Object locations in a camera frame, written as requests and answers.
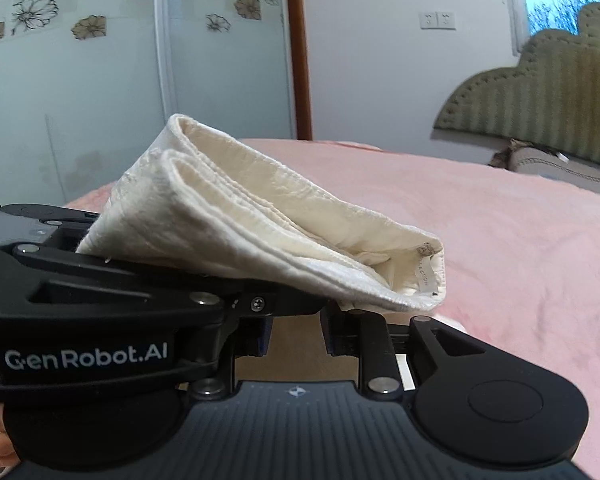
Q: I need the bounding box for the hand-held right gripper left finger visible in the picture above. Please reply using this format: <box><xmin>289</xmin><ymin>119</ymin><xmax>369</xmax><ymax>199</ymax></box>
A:
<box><xmin>187</xmin><ymin>316</ymin><xmax>276</xmax><ymax>402</ymax></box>

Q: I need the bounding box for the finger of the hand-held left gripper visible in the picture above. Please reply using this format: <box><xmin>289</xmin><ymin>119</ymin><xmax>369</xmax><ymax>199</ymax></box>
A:
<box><xmin>0</xmin><ymin>204</ymin><xmax>101</xmax><ymax>227</ymax></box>
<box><xmin>12</xmin><ymin>242</ymin><xmax>341</xmax><ymax>321</ymax></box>

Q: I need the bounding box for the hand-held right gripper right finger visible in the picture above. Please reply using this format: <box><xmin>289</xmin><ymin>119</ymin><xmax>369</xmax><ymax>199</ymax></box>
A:
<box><xmin>321</xmin><ymin>310</ymin><xmax>486</xmax><ymax>402</ymax></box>

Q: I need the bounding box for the white blanket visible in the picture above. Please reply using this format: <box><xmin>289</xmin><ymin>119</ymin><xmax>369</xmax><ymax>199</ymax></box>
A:
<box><xmin>75</xmin><ymin>112</ymin><xmax>447</xmax><ymax>315</ymax></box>

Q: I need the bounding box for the flower print sliding door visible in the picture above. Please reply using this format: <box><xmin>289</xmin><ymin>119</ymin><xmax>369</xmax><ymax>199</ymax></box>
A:
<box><xmin>165</xmin><ymin>0</ymin><xmax>298</xmax><ymax>142</ymax></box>
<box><xmin>0</xmin><ymin>0</ymin><xmax>164</xmax><ymax>207</ymax></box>

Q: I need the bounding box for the pink bed blanket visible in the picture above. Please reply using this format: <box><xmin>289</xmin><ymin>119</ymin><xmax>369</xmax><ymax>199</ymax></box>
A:
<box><xmin>62</xmin><ymin>137</ymin><xmax>600</xmax><ymax>480</ymax></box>

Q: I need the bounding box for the brown grey pillow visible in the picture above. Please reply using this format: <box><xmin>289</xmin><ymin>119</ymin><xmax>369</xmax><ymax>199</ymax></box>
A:
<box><xmin>487</xmin><ymin>139</ymin><xmax>600</xmax><ymax>197</ymax></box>

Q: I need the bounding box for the olive green padded headboard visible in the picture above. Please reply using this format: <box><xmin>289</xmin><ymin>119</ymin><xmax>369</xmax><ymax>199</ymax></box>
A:
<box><xmin>432</xmin><ymin>2</ymin><xmax>600</xmax><ymax>186</ymax></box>

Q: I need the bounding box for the brown wooden door frame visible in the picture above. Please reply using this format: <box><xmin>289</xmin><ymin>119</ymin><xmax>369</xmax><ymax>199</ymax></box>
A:
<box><xmin>284</xmin><ymin>0</ymin><xmax>314</xmax><ymax>141</ymax></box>

